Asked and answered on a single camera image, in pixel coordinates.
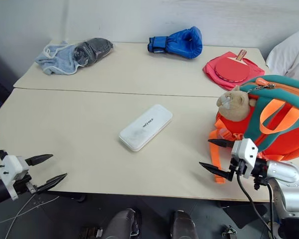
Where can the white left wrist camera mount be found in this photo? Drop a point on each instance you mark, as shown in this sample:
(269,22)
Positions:
(11,169)

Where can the light blue towel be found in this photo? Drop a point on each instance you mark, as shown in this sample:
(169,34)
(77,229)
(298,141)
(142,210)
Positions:
(57,62)

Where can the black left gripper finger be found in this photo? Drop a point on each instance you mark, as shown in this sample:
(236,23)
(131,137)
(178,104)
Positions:
(39,158)
(51,183)

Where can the white rectangular case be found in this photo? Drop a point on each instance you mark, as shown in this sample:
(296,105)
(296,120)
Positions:
(144,128)

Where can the teal and orange backpack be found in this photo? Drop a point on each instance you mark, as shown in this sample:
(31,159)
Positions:
(276,117)

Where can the black item in plastic bag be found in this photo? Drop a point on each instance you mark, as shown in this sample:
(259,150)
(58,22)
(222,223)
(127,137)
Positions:
(93,49)

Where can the black object beside table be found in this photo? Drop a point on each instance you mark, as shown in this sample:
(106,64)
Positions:
(0,82)

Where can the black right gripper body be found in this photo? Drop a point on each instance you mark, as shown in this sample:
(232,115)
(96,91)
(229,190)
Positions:
(239,166)

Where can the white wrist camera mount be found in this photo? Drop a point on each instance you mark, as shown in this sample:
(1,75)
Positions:
(11,169)
(246,152)

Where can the dark rounded shape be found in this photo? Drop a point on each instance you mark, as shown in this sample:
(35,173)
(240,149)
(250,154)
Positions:
(184,225)
(122,224)

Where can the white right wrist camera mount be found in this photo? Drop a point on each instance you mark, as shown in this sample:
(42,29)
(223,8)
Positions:
(246,152)

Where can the red table tennis paddle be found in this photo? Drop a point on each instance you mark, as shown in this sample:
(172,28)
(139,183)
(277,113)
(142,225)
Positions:
(231,69)

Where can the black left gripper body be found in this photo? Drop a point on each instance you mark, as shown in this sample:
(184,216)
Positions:
(25,184)

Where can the pink fabric pouch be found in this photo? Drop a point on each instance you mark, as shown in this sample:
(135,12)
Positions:
(254,72)

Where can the white cloth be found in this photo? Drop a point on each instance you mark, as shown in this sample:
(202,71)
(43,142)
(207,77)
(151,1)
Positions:
(289,54)

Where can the orange zipper pull tab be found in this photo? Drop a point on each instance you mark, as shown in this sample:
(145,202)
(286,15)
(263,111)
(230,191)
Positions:
(262,81)

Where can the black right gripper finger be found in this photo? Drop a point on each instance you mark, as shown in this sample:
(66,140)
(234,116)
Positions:
(219,172)
(223,143)

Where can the blue boxing glove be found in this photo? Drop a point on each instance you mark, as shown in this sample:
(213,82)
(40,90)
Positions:
(182,43)

